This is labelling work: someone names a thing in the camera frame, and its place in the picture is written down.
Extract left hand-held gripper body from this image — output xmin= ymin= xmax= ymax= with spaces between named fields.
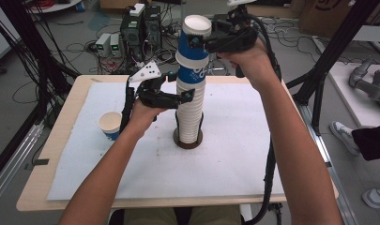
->
xmin=128 ymin=60 xmax=183 ymax=111

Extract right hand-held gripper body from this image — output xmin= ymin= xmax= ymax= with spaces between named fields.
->
xmin=205 ymin=0 xmax=261 ymax=54

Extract blue single paper cup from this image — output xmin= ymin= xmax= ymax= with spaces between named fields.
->
xmin=97 ymin=111 xmax=123 ymax=142
xmin=177 ymin=14 xmax=213 ymax=62

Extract stack of paper cups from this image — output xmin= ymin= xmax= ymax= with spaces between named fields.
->
xmin=174 ymin=51 xmax=210 ymax=144

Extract brown round cup holder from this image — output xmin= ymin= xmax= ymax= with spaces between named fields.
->
xmin=173 ymin=111 xmax=205 ymax=150

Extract person's left hand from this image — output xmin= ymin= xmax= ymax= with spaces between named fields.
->
xmin=124 ymin=98 xmax=169 ymax=141

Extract person's right hand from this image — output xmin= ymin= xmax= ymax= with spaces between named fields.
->
xmin=216 ymin=38 xmax=281 ymax=92

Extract white table mat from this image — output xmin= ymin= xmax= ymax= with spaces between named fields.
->
xmin=46 ymin=82 xmax=287 ymax=202

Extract black computer tower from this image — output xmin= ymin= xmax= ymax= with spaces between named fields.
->
xmin=144 ymin=5 xmax=163 ymax=51
xmin=119 ymin=12 xmax=145 ymax=61

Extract grey power supply box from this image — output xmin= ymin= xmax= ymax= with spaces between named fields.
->
xmin=109 ymin=33 xmax=122 ymax=58
xmin=95 ymin=33 xmax=112 ymax=58

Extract white box on tower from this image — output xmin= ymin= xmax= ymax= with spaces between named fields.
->
xmin=129 ymin=3 xmax=146 ymax=18

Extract person's khaki trouser legs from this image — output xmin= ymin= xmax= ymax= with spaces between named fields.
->
xmin=124 ymin=205 xmax=242 ymax=225

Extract black tape strip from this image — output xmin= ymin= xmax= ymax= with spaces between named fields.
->
xmin=32 ymin=158 xmax=51 ymax=167

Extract white round table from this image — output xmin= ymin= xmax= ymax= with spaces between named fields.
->
xmin=27 ymin=0 xmax=84 ymax=14

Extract white floor platform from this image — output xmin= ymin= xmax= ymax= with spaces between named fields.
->
xmin=327 ymin=61 xmax=380 ymax=130

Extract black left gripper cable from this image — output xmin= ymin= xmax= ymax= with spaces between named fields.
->
xmin=119 ymin=78 xmax=136 ymax=134

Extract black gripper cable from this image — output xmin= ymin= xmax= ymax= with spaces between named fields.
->
xmin=119 ymin=78 xmax=136 ymax=134
xmin=242 ymin=13 xmax=283 ymax=225

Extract tangle of floor cables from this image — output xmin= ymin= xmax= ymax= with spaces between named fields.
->
xmin=62 ymin=38 xmax=179 ymax=76

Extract black metal frame post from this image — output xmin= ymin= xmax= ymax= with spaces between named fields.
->
xmin=285 ymin=0 xmax=380 ymax=135

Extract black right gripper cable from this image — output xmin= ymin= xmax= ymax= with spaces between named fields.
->
xmin=242 ymin=13 xmax=283 ymax=225

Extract black frame with cables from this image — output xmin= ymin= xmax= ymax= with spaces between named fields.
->
xmin=0 ymin=0 xmax=81 ymax=186

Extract aluminium floor rail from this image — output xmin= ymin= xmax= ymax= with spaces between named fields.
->
xmin=295 ymin=102 xmax=360 ymax=225
xmin=0 ymin=123 xmax=45 ymax=208

